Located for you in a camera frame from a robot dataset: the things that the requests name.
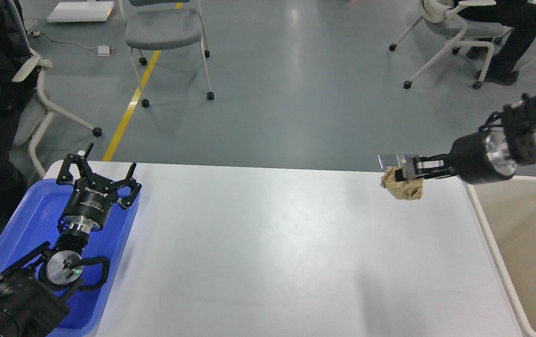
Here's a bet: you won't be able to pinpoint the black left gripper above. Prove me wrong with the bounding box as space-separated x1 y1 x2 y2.
56 144 143 233

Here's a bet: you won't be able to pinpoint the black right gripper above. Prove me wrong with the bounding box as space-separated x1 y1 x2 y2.
394 130 517 185

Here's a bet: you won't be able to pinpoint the brown paper ball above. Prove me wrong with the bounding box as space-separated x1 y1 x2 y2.
380 166 423 200

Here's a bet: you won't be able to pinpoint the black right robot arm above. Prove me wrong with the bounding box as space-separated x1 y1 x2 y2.
383 94 536 185

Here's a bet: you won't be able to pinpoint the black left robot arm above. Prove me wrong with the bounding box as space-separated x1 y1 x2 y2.
0 146 142 337

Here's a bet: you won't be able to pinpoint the blue plastic tray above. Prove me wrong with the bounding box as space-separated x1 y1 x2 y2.
0 179 140 336

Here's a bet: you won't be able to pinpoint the grey chair left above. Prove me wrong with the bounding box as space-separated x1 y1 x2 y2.
6 0 103 178

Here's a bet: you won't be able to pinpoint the grey chair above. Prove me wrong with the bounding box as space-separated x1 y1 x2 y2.
118 0 215 108
389 0 505 89
6 0 103 178

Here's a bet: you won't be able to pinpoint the beige plastic bin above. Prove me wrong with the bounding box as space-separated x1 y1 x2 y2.
465 176 536 337

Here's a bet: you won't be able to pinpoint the white power adapter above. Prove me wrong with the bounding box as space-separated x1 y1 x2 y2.
97 45 112 56

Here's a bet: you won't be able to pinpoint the grey chair right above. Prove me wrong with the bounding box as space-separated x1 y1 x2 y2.
389 0 505 89

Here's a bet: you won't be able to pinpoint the grey chair centre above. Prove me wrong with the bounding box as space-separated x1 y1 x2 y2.
118 0 215 108

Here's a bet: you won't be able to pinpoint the white flat board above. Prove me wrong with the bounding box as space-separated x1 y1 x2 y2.
47 0 115 23

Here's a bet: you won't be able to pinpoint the seated person dark trousers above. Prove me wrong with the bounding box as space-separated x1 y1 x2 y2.
458 0 536 86

